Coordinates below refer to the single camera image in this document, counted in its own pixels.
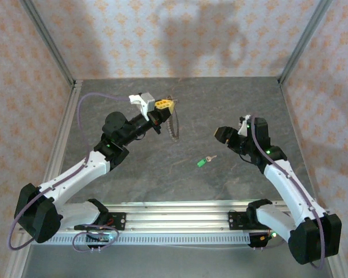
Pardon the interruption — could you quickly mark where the silver key with green tag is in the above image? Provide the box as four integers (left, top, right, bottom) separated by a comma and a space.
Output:
197, 155, 218, 168

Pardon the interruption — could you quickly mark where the small controller circuit board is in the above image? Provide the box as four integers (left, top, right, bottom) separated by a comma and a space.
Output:
85, 232, 114, 243
249, 230, 279, 249

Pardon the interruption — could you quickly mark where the grey metal panel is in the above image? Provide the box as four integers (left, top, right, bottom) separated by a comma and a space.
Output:
20, 244, 334, 278

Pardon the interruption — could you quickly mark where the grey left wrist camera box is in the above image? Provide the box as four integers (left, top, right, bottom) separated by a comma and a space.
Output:
140, 92, 156, 107

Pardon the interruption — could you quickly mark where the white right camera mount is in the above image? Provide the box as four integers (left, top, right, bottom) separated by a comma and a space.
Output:
237, 120, 251, 136

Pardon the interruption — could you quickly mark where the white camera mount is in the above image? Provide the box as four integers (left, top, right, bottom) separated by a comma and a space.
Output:
237, 120, 251, 136
129, 94, 151, 121

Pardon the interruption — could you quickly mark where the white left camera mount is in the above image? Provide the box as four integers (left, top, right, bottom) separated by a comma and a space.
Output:
129, 94, 151, 121

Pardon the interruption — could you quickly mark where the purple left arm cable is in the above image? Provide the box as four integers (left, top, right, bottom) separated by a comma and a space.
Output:
7, 92, 133, 253

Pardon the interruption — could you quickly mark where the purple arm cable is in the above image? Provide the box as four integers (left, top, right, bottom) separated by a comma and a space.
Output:
249, 115, 327, 270
7, 92, 133, 253

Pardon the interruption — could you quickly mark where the aluminium side rail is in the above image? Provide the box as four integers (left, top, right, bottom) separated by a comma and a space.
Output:
278, 78, 348, 278
4, 81, 84, 278

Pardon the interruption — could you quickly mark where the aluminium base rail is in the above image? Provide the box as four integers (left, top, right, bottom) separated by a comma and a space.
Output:
19, 199, 333, 234

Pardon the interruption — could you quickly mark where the aluminium frame post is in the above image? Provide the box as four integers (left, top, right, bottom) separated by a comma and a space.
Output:
19, 0, 76, 87
278, 0, 334, 85

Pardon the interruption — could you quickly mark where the slotted grey cable duct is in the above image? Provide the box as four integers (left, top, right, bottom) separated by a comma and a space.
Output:
31, 233, 252, 246

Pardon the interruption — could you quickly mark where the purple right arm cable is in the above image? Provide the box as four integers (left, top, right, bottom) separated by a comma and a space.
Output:
249, 115, 327, 270

